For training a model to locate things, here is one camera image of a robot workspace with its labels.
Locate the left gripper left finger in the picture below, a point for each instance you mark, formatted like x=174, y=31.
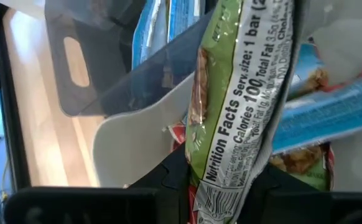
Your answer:
x=171, y=193

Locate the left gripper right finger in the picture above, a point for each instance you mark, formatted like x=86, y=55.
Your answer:
x=258, y=205

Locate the red green granola bar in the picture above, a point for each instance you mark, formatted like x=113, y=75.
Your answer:
x=302, y=161

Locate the silver white granola bar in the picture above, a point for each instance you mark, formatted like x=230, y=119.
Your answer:
x=230, y=124

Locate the white plastic bin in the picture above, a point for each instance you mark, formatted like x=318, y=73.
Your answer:
x=131, y=146

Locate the dark grey translucent bin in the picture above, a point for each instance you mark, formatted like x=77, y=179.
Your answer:
x=106, y=71

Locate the black table frame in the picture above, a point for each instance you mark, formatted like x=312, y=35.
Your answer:
x=13, y=124

